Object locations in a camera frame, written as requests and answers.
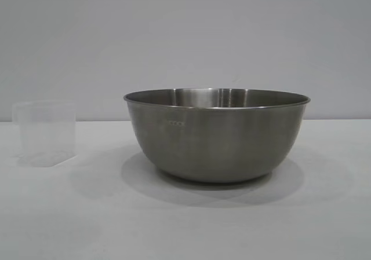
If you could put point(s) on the stainless steel mixing bowl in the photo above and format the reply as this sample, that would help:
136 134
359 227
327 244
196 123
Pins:
217 141

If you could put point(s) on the translucent plastic measuring cup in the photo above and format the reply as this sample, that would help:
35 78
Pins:
43 132

